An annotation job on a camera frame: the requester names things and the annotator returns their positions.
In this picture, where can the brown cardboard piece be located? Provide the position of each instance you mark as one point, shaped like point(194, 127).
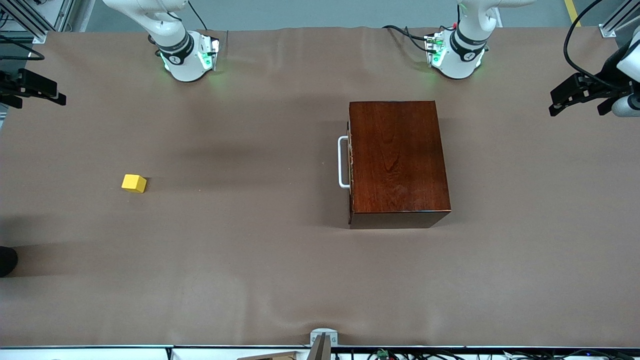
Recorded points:
point(275, 356)

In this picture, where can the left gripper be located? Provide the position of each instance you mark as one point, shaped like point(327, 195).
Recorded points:
point(606, 75)

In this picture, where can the brown table cloth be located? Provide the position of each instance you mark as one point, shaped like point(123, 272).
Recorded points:
point(250, 275)

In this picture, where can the grey metal post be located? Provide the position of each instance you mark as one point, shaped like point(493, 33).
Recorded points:
point(320, 350)

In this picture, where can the dark brown wooden cabinet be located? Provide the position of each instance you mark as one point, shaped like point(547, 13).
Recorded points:
point(400, 160)

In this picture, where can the aluminium frame profile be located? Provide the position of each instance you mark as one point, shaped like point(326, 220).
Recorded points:
point(62, 12)
point(27, 22)
point(617, 22)

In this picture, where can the grey metal clamp bracket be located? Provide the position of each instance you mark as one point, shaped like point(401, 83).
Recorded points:
point(324, 332)

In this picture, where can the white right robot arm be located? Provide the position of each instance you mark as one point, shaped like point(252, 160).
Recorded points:
point(182, 55)

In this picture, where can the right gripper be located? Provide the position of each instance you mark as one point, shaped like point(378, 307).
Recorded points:
point(14, 84)

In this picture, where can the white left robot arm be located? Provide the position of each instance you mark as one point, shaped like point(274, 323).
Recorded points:
point(462, 55)

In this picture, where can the yellow wooden block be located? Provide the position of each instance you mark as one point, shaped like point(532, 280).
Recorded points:
point(133, 184)

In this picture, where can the black shoe tip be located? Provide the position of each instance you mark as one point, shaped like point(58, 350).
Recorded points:
point(7, 261)

